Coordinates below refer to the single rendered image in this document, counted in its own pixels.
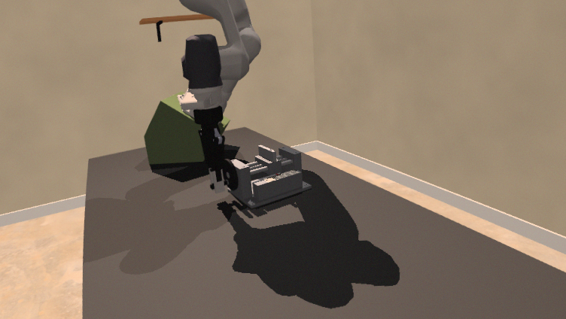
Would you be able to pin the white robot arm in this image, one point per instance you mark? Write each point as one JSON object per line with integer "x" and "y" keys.
{"x": 208, "y": 65}

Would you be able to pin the grey bench vise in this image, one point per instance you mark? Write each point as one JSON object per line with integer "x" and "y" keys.
{"x": 285, "y": 176}

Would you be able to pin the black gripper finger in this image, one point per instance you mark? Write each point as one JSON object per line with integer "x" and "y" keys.
{"x": 217, "y": 159}
{"x": 204, "y": 146}

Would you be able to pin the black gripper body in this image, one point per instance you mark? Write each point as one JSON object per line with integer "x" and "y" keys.
{"x": 210, "y": 117}

